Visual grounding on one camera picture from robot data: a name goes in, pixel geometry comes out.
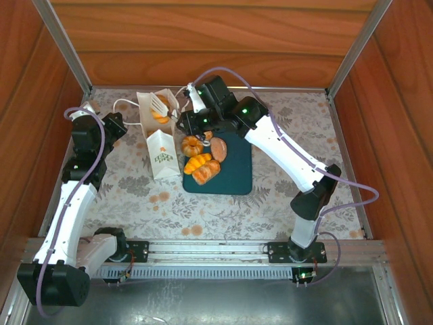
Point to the aluminium frame post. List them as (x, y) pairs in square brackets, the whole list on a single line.
[(359, 44), (63, 44)]

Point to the white paper bag green print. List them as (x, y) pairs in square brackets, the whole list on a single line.
[(164, 159)]

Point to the metal base sheet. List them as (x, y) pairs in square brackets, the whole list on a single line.
[(220, 304)]

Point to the long striped croissant bread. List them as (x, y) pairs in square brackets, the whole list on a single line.
[(159, 118)]

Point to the floral tablecloth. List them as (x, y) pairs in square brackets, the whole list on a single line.
[(203, 216)]

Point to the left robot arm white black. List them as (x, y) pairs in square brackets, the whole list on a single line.
[(64, 220)]

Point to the orange yellow striped bread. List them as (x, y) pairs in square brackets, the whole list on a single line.
[(196, 163)]

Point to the pink oval bread loaf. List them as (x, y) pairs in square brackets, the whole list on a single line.
[(218, 149)]

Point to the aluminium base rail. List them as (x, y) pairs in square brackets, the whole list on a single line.
[(203, 250)]

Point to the large striped bread loaf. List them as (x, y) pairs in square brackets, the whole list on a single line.
[(207, 172)]

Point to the small circuit board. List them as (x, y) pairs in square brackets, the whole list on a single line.
[(304, 276), (124, 277)]

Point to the dark teal tray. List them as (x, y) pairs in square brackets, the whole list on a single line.
[(233, 169)]

